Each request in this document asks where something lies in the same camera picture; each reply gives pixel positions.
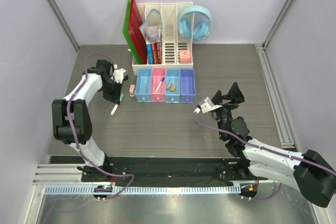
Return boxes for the light blue headphones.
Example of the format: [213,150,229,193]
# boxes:
[177,5,213,41]

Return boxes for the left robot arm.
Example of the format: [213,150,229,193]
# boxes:
[51,59,128,182]

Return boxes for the clear zip pouch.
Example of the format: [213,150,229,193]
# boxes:
[139,9,162,44]

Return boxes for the pink cube box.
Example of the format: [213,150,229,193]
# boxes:
[179,49,192,64]

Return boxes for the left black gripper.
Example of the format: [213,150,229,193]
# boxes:
[100,79,123,105]

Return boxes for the green red folder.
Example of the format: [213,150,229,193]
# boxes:
[122,0,148,65]

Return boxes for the green white marker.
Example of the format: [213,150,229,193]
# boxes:
[110,93,124,115]

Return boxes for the beige long eraser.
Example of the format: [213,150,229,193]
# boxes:
[166,81,172,90]

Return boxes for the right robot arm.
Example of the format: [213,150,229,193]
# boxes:
[205,83,335,208]

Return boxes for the pink drawer bin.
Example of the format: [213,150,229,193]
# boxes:
[150,68,166,102]

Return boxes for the light blue drawer bin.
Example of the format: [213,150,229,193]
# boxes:
[135,69,152,102]

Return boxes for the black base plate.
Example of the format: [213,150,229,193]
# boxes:
[81,155,271,183]

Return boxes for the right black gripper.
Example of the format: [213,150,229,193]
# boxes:
[212,82,245,139]

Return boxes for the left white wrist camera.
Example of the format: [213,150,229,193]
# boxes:
[112,68,127,83]

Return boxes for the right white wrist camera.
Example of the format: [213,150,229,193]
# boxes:
[193,97,222,114]

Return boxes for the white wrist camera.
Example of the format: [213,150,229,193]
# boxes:
[193,97,222,114]
[112,68,127,83]

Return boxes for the white file organizer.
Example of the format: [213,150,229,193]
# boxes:
[132,3,193,75]

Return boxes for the white slotted cable duct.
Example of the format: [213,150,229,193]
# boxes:
[44,184,241,196]

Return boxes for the pink stapler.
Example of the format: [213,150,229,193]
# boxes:
[129,84,135,97]

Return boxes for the blue white marker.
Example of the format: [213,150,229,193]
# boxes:
[154,77,165,94]

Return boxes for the purple drawer bin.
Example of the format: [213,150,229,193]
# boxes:
[180,69,196,103]

